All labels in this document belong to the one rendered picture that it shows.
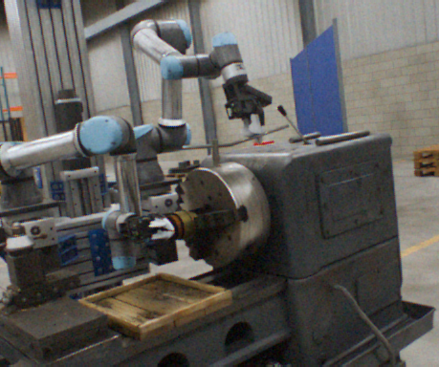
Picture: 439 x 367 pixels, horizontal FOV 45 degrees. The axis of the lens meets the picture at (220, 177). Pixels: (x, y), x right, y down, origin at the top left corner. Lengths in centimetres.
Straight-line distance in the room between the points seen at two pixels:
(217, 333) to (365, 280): 62
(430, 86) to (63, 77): 1090
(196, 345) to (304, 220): 49
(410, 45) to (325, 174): 1119
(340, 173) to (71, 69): 117
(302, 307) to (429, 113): 1112
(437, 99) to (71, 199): 1094
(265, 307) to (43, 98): 120
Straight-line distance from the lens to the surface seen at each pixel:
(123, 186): 185
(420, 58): 1272
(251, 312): 162
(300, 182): 162
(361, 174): 187
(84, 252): 208
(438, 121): 1257
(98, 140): 170
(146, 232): 160
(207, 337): 152
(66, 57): 228
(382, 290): 201
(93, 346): 125
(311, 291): 171
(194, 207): 163
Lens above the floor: 138
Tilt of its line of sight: 6 degrees down
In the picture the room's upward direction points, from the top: 7 degrees counter-clockwise
